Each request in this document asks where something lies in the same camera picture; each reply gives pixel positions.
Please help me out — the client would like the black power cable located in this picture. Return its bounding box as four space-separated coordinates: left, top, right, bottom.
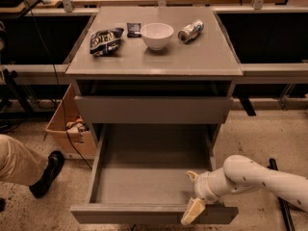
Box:
13 0 93 170

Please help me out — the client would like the black shoe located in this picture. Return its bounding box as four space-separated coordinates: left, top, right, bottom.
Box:
29 151 64 198
0 198 6 212

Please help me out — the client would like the dark chip bag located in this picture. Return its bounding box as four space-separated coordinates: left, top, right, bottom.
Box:
90 28 123 57

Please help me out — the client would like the black metal stand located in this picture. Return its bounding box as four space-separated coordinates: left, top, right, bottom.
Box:
269 158 295 231

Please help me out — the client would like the silver soda can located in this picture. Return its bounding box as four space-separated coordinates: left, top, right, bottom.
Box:
178 19 204 43

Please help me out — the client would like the white ceramic bowl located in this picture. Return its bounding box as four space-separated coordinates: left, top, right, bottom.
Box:
141 23 174 51

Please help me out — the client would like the cardboard box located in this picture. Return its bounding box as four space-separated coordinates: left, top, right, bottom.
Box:
46 86 96 159

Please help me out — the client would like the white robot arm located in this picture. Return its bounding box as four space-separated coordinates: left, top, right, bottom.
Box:
181 155 308 225

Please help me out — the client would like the grey drawer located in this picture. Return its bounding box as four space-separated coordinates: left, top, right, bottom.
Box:
69 123 240 225
75 95 233 124

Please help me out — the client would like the grey drawer cabinet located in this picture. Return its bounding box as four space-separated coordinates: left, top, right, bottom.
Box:
66 7 242 138

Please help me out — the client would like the grey top drawer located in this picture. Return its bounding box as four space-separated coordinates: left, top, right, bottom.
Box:
75 95 233 124

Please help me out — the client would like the small dark blue packet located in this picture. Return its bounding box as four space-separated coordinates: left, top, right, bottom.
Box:
127 23 141 38

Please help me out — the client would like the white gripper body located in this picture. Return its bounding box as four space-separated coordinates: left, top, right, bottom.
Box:
194 171 219 205

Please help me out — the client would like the beige trouser leg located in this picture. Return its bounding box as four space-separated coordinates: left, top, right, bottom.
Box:
0 135 48 186

